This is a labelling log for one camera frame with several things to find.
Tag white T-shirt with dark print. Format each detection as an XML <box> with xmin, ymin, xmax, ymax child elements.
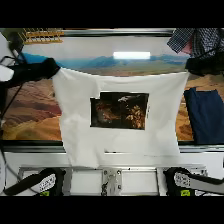
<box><xmin>51</xmin><ymin>67</ymin><xmax>190</xmax><ymax>169</ymax></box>

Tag yellow clothes hangers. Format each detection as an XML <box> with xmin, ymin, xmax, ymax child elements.
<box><xmin>20</xmin><ymin>28</ymin><xmax>65</xmax><ymax>45</ymax></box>

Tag dark blue garment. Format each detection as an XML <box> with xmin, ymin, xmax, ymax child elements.
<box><xmin>183</xmin><ymin>87</ymin><xmax>224</xmax><ymax>145</ymax></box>

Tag checked shirt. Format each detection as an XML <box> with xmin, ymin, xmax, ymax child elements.
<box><xmin>166</xmin><ymin>28</ymin><xmax>224</xmax><ymax>60</ymax></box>

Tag silver frame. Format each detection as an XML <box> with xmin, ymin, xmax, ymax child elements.
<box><xmin>17</xmin><ymin>164</ymin><xmax>208</xmax><ymax>197</ymax></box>

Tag black cable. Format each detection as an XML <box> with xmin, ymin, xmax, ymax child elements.
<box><xmin>0</xmin><ymin>54</ymin><xmax>26</xmax><ymax>121</ymax></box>

